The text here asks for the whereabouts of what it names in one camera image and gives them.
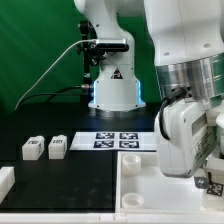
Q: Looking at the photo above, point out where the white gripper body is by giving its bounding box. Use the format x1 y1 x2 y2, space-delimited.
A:
154 100 218 178

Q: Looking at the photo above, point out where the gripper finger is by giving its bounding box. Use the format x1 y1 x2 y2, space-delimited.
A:
194 176 209 189

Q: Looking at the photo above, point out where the white square tabletop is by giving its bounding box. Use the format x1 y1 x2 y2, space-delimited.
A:
115 152 213 213

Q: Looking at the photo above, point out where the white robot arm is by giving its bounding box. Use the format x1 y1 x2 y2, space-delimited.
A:
74 0 224 189

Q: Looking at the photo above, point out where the white sheet with markers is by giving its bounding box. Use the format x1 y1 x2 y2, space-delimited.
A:
70 132 156 151

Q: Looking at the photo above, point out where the white left obstacle block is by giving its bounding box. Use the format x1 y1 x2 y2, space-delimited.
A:
0 167 15 204

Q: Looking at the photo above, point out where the black camera stand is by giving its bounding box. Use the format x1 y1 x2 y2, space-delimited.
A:
77 20 105 108

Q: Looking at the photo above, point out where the black cable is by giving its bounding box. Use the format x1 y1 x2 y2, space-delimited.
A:
19 84 95 107

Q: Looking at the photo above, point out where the white cable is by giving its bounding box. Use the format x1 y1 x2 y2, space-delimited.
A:
14 39 98 110

